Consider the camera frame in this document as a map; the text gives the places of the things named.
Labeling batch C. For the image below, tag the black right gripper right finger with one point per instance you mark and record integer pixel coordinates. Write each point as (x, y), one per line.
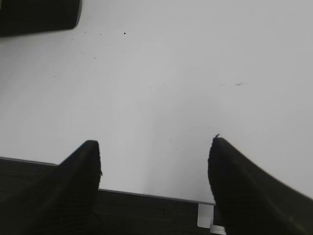
(252, 202)

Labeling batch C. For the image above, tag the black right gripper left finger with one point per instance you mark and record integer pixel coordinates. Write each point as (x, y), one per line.
(59, 203)

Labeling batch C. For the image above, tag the black bag with tan handles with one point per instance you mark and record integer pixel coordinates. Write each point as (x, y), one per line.
(22, 17)

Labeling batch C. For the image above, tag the white label tag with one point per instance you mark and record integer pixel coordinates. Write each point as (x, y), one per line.
(210, 218)

